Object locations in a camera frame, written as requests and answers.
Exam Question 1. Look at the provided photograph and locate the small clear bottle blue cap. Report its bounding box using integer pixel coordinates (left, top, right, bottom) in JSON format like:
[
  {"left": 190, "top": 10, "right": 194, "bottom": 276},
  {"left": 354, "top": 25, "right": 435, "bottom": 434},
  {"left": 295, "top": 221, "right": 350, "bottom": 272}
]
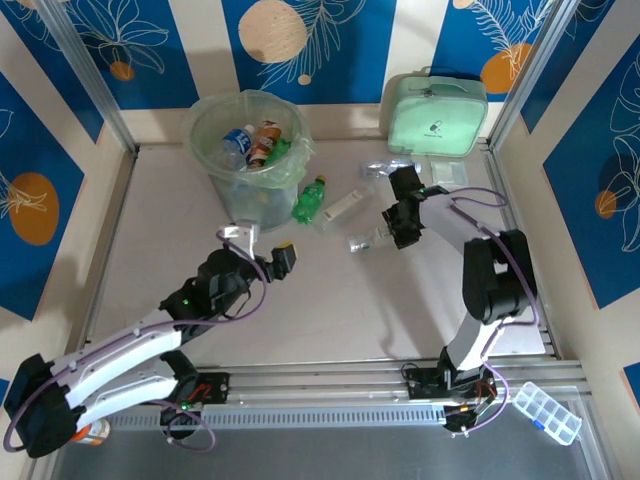
[{"left": 348, "top": 227, "right": 397, "bottom": 256}]

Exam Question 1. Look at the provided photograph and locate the green plastic soda bottle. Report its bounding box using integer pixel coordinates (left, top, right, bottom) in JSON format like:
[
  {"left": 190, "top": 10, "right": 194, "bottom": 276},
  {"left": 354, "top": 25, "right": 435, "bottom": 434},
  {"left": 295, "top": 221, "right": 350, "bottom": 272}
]
[
  {"left": 267, "top": 138, "right": 293, "bottom": 168},
  {"left": 291, "top": 174, "right": 329, "bottom": 227}
]

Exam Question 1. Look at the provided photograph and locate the water bottle white cap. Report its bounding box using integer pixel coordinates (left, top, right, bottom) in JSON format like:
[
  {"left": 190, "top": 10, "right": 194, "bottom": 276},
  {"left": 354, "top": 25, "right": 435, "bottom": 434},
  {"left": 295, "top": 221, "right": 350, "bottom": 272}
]
[{"left": 222, "top": 126, "right": 255, "bottom": 172}]

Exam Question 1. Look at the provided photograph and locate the clear plastic waste bin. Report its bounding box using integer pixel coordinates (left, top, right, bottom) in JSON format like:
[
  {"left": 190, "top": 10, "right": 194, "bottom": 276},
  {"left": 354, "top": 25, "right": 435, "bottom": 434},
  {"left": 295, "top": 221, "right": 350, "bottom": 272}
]
[{"left": 184, "top": 90, "right": 315, "bottom": 232}]

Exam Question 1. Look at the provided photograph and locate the green plastic bin liner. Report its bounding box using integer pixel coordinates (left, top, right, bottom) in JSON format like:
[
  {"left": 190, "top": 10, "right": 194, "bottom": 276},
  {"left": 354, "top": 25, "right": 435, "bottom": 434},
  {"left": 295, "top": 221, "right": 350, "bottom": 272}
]
[{"left": 182, "top": 89, "right": 316, "bottom": 190}]

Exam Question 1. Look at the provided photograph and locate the clear bottle pale blue label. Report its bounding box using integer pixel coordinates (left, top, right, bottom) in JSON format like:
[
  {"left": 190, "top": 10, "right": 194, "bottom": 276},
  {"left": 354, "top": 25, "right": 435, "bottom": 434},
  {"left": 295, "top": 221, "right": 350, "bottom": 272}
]
[{"left": 359, "top": 158, "right": 422, "bottom": 179}]

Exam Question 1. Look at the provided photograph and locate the small clear zip bag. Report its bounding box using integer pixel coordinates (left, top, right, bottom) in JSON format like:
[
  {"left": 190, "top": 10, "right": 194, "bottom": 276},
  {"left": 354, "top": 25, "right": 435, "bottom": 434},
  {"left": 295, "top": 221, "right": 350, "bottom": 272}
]
[{"left": 430, "top": 160, "right": 469, "bottom": 189}]

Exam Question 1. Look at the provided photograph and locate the mint green medicine bag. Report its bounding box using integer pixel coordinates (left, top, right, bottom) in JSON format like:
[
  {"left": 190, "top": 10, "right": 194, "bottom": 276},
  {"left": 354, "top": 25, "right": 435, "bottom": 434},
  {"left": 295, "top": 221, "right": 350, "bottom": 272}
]
[{"left": 387, "top": 66, "right": 489, "bottom": 159}]

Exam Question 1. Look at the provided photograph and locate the small black wiring board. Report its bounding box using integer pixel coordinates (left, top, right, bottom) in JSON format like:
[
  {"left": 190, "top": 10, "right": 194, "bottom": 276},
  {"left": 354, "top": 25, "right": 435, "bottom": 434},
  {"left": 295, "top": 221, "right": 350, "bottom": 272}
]
[
  {"left": 159, "top": 403, "right": 205, "bottom": 427},
  {"left": 443, "top": 402, "right": 496, "bottom": 434}
]

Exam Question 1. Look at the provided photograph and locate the orange cap pill bottle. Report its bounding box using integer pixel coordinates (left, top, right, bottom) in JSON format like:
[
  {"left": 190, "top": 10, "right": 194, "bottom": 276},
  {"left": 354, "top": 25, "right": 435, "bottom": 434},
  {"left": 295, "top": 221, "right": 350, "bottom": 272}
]
[{"left": 72, "top": 418, "right": 112, "bottom": 446}]

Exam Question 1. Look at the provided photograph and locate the clear plastic organizer box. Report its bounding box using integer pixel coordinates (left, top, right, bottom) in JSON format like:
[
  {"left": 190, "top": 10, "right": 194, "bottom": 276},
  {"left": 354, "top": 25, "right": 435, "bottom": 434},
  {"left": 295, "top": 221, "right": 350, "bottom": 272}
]
[{"left": 509, "top": 382, "right": 584, "bottom": 446}]

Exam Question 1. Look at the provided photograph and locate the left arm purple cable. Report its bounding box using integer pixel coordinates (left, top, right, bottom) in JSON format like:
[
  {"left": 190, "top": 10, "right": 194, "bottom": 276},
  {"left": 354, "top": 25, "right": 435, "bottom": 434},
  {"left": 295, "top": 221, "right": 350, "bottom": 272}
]
[{"left": 3, "top": 229, "right": 274, "bottom": 454}]

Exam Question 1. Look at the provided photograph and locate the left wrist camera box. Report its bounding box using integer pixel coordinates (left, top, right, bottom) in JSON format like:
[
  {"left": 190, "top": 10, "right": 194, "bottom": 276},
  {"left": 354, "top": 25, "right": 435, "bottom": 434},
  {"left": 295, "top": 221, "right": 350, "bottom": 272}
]
[{"left": 218, "top": 222, "right": 262, "bottom": 260}]

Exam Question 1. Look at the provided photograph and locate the aluminium side rail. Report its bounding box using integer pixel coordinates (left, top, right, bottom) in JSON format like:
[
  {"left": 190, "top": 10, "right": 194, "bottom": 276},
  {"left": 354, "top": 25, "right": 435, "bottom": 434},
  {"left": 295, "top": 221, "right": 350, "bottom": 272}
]
[
  {"left": 69, "top": 149, "right": 140, "bottom": 371},
  {"left": 482, "top": 142, "right": 559, "bottom": 359}
]

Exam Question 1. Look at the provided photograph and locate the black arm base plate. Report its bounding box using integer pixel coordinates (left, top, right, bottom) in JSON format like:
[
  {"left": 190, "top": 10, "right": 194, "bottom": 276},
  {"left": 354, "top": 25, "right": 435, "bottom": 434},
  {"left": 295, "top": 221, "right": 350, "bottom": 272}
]
[
  {"left": 169, "top": 371, "right": 232, "bottom": 407},
  {"left": 403, "top": 366, "right": 501, "bottom": 401}
]

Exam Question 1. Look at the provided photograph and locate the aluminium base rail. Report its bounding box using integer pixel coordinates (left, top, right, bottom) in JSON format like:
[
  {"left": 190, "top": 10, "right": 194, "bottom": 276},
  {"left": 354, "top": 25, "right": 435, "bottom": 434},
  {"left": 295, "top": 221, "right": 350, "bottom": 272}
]
[{"left": 42, "top": 357, "right": 586, "bottom": 415}]

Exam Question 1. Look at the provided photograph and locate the grey slotted cable duct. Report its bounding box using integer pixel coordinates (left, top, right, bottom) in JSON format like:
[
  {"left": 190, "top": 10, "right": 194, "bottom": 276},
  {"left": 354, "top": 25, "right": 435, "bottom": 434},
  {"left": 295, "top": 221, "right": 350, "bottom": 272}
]
[{"left": 102, "top": 403, "right": 451, "bottom": 432}]

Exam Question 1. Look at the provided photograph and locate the aluminium frame post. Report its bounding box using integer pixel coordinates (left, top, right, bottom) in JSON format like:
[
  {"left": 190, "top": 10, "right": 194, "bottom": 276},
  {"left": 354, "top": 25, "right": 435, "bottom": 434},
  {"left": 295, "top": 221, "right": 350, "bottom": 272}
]
[
  {"left": 487, "top": 0, "right": 586, "bottom": 151},
  {"left": 37, "top": 0, "right": 140, "bottom": 157}
]

